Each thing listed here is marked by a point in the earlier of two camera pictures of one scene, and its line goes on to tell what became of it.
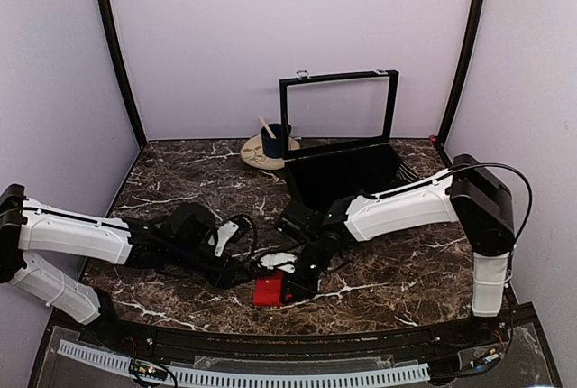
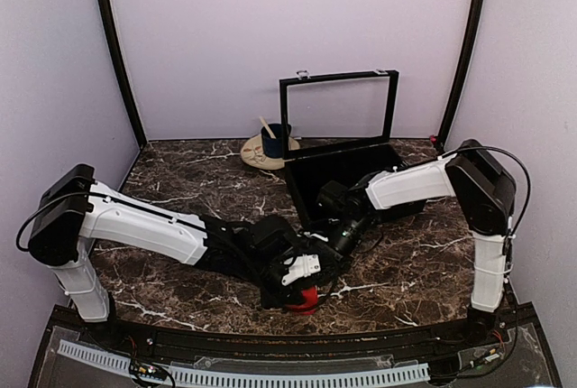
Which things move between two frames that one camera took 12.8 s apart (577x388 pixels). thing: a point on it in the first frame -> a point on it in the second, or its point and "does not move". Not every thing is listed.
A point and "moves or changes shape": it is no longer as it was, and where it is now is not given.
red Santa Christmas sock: [269, 290] moves or changes shape
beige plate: [252, 152] does not move
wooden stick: [267, 127] does not move
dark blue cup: [272, 147] does not move
